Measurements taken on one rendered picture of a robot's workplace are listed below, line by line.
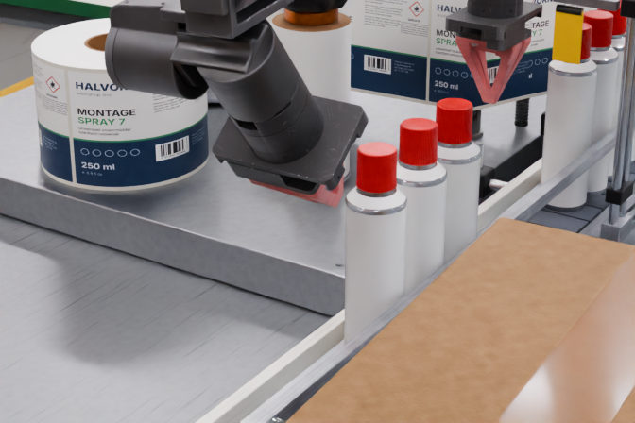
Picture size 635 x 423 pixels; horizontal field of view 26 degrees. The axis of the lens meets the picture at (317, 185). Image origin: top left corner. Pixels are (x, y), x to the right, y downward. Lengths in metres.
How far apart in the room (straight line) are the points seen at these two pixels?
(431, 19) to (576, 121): 0.28
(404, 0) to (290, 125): 0.76
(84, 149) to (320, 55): 0.29
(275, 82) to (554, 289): 0.23
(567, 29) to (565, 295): 0.62
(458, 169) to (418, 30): 0.49
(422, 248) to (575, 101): 0.34
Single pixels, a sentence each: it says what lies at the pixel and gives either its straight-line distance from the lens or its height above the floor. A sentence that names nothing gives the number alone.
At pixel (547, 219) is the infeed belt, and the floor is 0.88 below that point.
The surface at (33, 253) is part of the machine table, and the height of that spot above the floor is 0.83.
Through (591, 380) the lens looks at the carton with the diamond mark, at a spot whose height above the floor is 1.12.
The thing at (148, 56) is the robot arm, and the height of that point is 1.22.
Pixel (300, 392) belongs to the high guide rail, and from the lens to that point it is 1.03.
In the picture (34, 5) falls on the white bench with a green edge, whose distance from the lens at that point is 2.71.
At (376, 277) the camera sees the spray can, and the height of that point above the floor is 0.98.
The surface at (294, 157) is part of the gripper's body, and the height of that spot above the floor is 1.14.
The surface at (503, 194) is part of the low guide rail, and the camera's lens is 1.48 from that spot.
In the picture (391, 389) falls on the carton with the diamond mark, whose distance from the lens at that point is 0.73.
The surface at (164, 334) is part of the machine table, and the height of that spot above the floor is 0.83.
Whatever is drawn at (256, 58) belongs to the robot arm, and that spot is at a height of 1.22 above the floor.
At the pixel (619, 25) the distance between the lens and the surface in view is 1.57.
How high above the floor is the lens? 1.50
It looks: 23 degrees down
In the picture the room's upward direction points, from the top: straight up
